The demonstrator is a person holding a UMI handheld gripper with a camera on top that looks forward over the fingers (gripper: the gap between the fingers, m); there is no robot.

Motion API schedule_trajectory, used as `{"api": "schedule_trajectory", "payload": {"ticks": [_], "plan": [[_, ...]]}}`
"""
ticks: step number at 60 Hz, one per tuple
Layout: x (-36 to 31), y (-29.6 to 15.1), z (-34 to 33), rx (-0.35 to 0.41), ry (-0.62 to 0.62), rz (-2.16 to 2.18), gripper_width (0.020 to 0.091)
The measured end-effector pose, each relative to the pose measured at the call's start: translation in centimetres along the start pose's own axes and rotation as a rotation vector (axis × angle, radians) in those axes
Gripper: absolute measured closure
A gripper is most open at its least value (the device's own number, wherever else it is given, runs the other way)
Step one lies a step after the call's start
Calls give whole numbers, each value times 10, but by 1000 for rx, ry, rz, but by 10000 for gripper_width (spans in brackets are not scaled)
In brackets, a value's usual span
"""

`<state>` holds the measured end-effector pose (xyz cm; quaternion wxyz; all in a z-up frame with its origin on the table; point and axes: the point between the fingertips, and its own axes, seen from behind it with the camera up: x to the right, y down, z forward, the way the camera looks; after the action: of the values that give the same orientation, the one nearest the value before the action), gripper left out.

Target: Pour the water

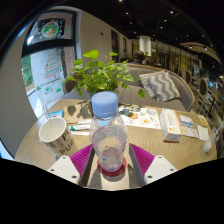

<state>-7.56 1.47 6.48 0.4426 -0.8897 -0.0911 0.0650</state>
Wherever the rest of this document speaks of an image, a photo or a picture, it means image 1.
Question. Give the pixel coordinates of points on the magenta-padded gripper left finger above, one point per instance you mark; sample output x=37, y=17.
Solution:
x=65, y=168

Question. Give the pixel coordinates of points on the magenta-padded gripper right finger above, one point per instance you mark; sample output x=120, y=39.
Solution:
x=160, y=168

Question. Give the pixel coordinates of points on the clear blue-capped water bottle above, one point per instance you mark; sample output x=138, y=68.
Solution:
x=108, y=140

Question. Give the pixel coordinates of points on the white mug with black lettering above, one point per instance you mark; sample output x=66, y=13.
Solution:
x=61, y=141

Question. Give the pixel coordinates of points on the white green tube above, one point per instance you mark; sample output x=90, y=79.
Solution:
x=80, y=127

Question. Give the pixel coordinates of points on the white and orange tissue box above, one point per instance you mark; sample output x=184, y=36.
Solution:
x=170, y=125

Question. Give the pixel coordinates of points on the printed paper menu sheet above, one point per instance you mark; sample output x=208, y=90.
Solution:
x=141, y=118

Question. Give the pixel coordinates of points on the small blue white box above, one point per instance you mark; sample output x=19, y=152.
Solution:
x=57, y=114

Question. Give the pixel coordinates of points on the white paper napkin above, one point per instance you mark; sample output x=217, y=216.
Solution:
x=202, y=132

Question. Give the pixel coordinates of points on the brown kraft paper sheet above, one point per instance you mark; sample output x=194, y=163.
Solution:
x=75, y=113

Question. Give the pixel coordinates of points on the yellow card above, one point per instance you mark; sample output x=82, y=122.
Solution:
x=203, y=120

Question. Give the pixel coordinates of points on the grey curved sofa bench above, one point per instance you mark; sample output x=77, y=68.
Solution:
x=133, y=96

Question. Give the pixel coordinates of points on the grey white chevron pillow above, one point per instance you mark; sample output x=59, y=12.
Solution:
x=160, y=86

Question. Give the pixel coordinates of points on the group of grey dining chairs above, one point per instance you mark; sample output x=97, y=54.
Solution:
x=202, y=88

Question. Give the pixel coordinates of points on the green potted plant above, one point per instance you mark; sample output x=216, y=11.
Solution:
x=100, y=75

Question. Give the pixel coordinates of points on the person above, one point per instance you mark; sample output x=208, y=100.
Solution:
x=137, y=57

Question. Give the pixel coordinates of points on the white round column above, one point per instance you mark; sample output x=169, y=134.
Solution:
x=145, y=45

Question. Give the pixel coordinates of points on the food picture window poster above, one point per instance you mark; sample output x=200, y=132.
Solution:
x=50, y=29

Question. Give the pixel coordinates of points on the group of ceiling spot lights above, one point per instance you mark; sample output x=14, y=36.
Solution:
x=171, y=12

